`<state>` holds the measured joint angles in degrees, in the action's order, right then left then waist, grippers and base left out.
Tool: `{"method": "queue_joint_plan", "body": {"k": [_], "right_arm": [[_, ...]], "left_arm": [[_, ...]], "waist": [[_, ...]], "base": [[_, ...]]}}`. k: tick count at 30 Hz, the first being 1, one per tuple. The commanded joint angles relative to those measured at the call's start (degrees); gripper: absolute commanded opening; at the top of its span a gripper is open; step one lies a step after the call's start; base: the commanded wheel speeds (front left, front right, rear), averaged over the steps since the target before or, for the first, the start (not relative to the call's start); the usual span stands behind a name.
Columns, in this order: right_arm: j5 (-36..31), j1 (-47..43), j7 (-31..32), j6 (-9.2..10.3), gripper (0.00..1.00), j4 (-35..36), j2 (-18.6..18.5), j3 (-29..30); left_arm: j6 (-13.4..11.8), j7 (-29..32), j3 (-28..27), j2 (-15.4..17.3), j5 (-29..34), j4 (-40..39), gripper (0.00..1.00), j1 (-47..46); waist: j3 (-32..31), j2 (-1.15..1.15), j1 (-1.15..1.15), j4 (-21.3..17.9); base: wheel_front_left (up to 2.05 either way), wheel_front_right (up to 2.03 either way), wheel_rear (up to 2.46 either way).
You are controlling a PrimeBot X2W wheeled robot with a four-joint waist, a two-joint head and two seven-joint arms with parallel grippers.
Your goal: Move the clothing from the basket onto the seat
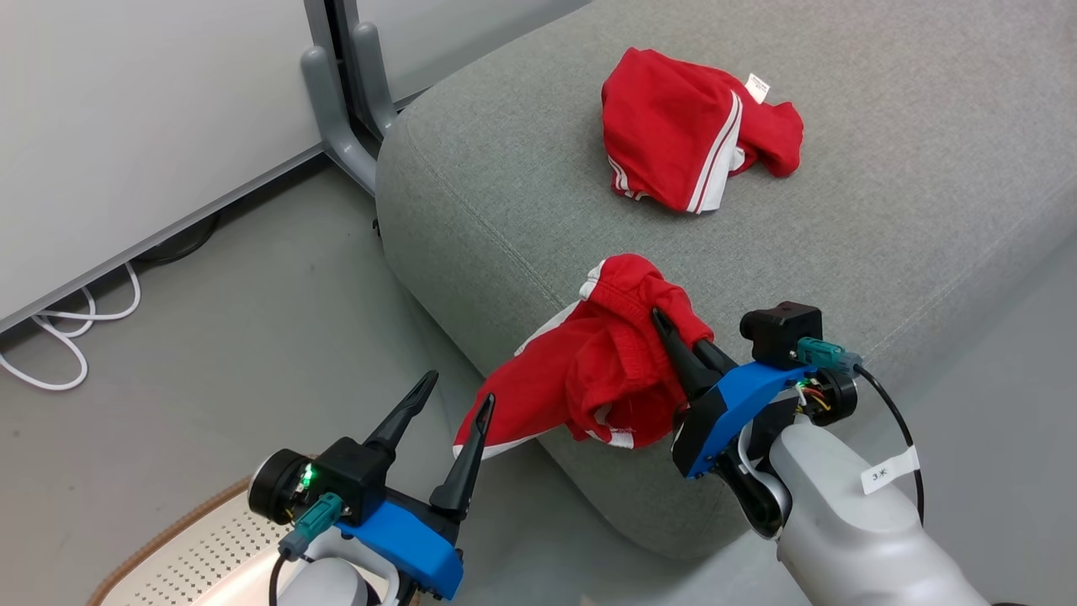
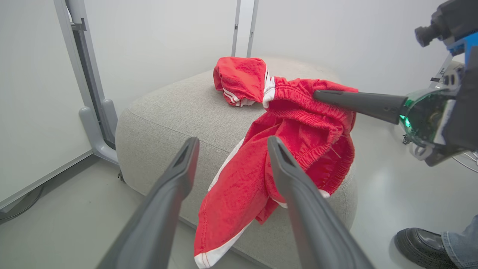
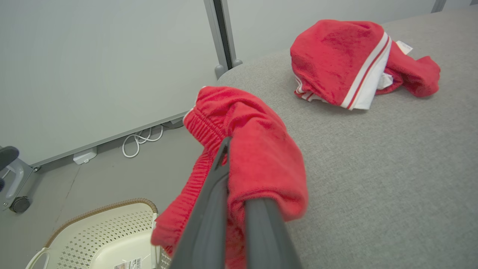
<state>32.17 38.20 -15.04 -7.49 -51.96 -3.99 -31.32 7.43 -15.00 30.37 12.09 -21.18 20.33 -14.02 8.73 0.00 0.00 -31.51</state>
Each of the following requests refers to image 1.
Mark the black cable under partition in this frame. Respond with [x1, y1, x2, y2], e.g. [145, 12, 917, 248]
[126, 214, 222, 264]

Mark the teal camera connector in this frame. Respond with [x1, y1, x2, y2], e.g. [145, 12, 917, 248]
[795, 336, 864, 376]
[277, 492, 347, 562]

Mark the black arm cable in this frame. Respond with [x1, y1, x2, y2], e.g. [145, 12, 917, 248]
[268, 551, 293, 606]
[852, 364, 926, 528]

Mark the large white partition panel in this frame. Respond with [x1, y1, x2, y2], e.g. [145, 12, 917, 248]
[0, 0, 331, 334]

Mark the white partition panel behind sofa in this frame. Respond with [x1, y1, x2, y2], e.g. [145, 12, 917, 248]
[357, 0, 592, 107]

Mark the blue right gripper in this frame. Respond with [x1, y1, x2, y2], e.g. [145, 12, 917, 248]
[651, 307, 859, 481]

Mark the teal right camera connector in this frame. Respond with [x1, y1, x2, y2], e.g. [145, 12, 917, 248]
[795, 336, 864, 376]

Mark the red garment with elastic waistband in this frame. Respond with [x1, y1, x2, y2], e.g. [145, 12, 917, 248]
[453, 253, 716, 460]

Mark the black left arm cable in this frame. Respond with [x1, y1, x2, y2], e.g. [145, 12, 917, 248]
[268, 551, 293, 606]

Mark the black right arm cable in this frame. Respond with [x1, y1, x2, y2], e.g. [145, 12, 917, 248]
[852, 364, 926, 528]

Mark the teal left camera connector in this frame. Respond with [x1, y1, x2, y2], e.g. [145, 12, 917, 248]
[277, 492, 347, 562]

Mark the grey fabric sofa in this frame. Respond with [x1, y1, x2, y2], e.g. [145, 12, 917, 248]
[374, 0, 1077, 561]

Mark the red white-striped garment with label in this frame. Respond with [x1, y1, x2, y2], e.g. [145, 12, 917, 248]
[601, 47, 805, 215]

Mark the looped white floor cable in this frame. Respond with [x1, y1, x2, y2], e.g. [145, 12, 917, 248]
[0, 261, 142, 393]

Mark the white perforated laundry basket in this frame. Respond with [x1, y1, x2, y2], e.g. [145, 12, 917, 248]
[84, 476, 405, 606]

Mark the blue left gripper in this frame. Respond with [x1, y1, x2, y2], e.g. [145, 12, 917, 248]
[248, 370, 496, 601]

